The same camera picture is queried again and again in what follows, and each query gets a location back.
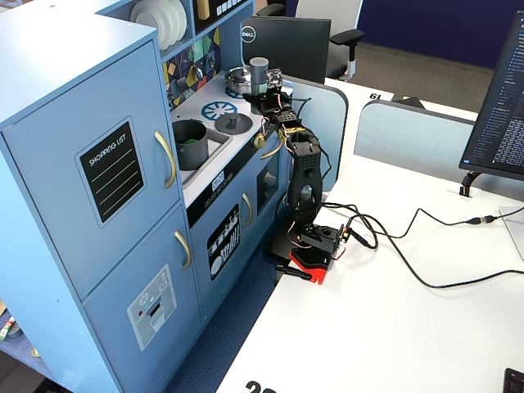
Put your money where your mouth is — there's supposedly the small controller board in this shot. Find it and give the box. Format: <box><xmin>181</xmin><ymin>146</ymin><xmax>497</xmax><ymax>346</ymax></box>
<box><xmin>339</xmin><ymin>223</ymin><xmax>356</xmax><ymax>249</ymax></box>

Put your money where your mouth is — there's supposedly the gold toy door handle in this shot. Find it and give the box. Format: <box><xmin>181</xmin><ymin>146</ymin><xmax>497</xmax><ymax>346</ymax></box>
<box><xmin>153</xmin><ymin>130</ymin><xmax>178</xmax><ymax>191</ymax></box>
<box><xmin>174</xmin><ymin>230</ymin><xmax>193</xmax><ymax>271</ymax></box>
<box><xmin>260</xmin><ymin>141</ymin><xmax>284</xmax><ymax>160</ymax></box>
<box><xmin>241</xmin><ymin>192</ymin><xmax>255</xmax><ymax>228</ymax></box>

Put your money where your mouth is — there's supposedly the black Dell monitor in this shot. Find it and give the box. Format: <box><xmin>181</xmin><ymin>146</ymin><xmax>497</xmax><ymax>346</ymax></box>
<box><xmin>240</xmin><ymin>16</ymin><xmax>332</xmax><ymax>85</ymax></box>

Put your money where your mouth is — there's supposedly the monitor showing code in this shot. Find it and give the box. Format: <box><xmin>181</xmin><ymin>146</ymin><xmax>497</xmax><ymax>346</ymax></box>
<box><xmin>458</xmin><ymin>10</ymin><xmax>524</xmax><ymax>183</ymax></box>

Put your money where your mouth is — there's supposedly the black toy pot lid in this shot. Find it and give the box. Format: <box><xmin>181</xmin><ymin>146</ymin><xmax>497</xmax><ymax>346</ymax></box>
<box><xmin>214</xmin><ymin>112</ymin><xmax>253</xmax><ymax>136</ymax></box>

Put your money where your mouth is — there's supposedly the black table clamp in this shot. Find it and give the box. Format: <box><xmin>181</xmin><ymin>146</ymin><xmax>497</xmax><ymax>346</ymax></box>
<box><xmin>274</xmin><ymin>263</ymin><xmax>313</xmax><ymax>282</ymax></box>

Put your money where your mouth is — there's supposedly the steel toy pot with lid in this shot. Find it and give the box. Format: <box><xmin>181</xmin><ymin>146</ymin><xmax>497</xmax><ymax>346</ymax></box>
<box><xmin>224</xmin><ymin>66</ymin><xmax>255</xmax><ymax>95</ymax></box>

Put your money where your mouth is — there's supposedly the white toy plate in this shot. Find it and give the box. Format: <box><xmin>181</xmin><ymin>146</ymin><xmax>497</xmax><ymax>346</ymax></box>
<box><xmin>129</xmin><ymin>2</ymin><xmax>167</xmax><ymax>49</ymax></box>
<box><xmin>163</xmin><ymin>0</ymin><xmax>189</xmax><ymax>42</ymax></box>
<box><xmin>141</xmin><ymin>0</ymin><xmax>180</xmax><ymax>44</ymax></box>

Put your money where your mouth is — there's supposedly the white black office chair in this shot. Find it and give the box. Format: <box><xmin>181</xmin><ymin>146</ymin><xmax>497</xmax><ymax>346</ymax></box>
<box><xmin>255</xmin><ymin>0</ymin><xmax>366</xmax><ymax>81</ymax></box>

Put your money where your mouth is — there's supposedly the red robot base plate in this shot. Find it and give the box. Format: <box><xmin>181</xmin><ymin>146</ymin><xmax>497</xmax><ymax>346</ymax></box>
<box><xmin>288</xmin><ymin>249</ymin><xmax>332</xmax><ymax>287</ymax></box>

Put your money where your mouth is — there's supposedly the black USB cable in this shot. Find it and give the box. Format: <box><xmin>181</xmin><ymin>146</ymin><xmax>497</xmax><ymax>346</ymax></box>
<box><xmin>351</xmin><ymin>205</ymin><xmax>503</xmax><ymax>247</ymax></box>

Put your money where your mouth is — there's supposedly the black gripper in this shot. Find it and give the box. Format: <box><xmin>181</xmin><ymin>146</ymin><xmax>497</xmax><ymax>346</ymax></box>
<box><xmin>243</xmin><ymin>83</ymin><xmax>300</xmax><ymax>126</ymax></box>

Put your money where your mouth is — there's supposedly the silver laptop stand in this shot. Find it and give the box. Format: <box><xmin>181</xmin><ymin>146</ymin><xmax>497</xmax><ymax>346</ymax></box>
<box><xmin>498</xmin><ymin>204</ymin><xmax>524</xmax><ymax>261</ymax></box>

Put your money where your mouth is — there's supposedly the navy blue partition wall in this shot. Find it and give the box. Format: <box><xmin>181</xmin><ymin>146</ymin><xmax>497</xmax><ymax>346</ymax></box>
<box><xmin>285</xmin><ymin>0</ymin><xmax>524</xmax><ymax>70</ymax></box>

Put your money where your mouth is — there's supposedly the blue toy kitchen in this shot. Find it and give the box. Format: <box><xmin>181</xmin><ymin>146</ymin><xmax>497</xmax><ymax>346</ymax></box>
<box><xmin>0</xmin><ymin>0</ymin><xmax>296</xmax><ymax>393</ymax></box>

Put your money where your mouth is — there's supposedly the gray toy pot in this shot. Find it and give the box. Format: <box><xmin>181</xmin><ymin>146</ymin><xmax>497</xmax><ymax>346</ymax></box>
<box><xmin>171</xmin><ymin>119</ymin><xmax>210</xmax><ymax>172</ymax></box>

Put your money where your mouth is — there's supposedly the gray salt shaker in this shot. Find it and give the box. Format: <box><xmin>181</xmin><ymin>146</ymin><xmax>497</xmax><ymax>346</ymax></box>
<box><xmin>249</xmin><ymin>56</ymin><xmax>270</xmax><ymax>96</ymax></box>

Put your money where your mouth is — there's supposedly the long black power cable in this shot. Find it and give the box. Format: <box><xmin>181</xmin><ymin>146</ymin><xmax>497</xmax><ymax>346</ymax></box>
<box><xmin>318</xmin><ymin>199</ymin><xmax>524</xmax><ymax>290</ymax></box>

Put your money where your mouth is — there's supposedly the black keyboard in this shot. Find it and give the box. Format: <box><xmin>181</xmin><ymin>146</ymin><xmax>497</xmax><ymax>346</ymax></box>
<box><xmin>502</xmin><ymin>367</ymin><xmax>524</xmax><ymax>393</ymax></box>

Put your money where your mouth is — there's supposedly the light blue rounded desk divider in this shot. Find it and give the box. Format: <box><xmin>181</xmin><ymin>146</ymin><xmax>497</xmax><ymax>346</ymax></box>
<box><xmin>353</xmin><ymin>99</ymin><xmax>486</xmax><ymax>187</ymax></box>
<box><xmin>268</xmin><ymin>67</ymin><xmax>350</xmax><ymax>194</ymax></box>

